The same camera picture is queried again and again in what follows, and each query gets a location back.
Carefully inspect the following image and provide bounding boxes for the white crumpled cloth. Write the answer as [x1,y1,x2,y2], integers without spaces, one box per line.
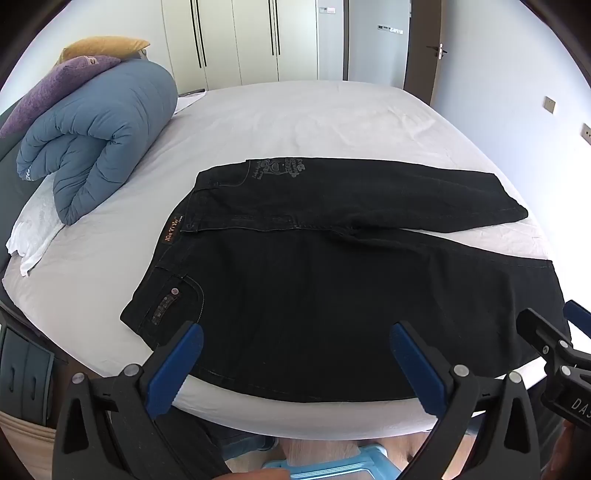
[6,175,65,277]

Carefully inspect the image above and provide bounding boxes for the blue folded duvet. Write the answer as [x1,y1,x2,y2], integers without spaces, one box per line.
[16,60,179,226]

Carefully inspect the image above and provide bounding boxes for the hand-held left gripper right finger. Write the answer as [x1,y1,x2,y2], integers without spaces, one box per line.
[390,320,541,480]

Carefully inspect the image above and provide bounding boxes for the white folded cloth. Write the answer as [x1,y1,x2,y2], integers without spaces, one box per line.
[174,90,206,114]

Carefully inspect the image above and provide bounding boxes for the brown door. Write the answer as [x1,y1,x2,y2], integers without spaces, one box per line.
[428,0,456,107]

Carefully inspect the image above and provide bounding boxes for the bed with white sheet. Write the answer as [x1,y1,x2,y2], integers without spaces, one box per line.
[2,80,571,437]

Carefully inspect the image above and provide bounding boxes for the dark grey headboard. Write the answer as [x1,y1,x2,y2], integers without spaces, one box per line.
[0,99,35,278]

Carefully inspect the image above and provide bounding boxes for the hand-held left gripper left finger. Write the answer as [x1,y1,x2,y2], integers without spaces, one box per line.
[52,320,232,480]

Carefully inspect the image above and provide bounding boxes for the light blue plastic stool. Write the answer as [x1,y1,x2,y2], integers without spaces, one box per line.
[263,443,403,480]

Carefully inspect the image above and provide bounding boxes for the dark grey nightstand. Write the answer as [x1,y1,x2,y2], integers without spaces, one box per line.
[0,318,57,428]

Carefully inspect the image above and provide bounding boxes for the black denim pants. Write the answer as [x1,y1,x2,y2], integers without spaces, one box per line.
[120,157,573,404]

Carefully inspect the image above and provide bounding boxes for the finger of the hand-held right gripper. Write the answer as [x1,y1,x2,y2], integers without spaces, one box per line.
[516,307,575,367]
[564,299,591,335]

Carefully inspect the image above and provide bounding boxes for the purple pillow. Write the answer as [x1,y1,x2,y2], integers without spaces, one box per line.
[0,55,122,139]

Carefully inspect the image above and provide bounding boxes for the white wardrobe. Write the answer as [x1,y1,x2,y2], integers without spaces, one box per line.
[161,0,347,91]

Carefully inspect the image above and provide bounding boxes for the yellow pillow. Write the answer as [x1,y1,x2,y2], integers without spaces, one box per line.
[58,38,151,64]

